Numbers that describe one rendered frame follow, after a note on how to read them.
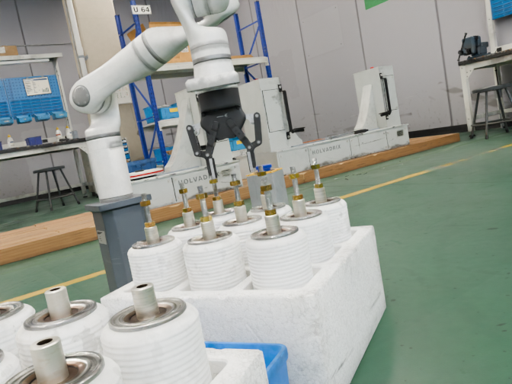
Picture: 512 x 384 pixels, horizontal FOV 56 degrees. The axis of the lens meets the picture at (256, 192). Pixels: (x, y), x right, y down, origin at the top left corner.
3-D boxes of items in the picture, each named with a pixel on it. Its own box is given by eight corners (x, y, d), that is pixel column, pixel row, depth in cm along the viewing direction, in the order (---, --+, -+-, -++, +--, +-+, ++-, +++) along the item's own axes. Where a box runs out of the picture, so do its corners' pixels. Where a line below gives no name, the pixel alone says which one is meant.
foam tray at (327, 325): (121, 395, 84) (98, 298, 82) (228, 308, 119) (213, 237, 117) (334, 418, 67) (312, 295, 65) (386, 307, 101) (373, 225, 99)
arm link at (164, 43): (244, 5, 119) (168, 63, 127) (222, -30, 116) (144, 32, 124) (240, 9, 111) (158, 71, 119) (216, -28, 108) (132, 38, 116)
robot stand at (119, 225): (106, 306, 138) (83, 205, 135) (153, 289, 147) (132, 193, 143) (123, 317, 126) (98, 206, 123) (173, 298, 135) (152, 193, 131)
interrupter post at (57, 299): (45, 322, 52) (38, 293, 51) (62, 313, 54) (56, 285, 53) (61, 323, 51) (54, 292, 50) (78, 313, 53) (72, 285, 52)
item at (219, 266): (254, 324, 87) (236, 228, 85) (261, 347, 77) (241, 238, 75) (202, 336, 86) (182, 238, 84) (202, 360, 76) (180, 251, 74)
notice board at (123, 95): (99, 107, 684) (94, 81, 680) (132, 103, 711) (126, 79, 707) (100, 106, 682) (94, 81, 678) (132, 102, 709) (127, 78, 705)
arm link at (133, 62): (135, 29, 117) (154, 35, 126) (59, 90, 126) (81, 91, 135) (154, 62, 117) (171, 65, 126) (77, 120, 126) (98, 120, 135)
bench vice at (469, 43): (477, 59, 487) (474, 35, 485) (494, 56, 473) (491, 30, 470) (454, 62, 465) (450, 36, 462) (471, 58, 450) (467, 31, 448)
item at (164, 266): (176, 325, 94) (158, 235, 91) (211, 331, 87) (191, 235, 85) (136, 347, 86) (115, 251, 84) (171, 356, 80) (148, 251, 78)
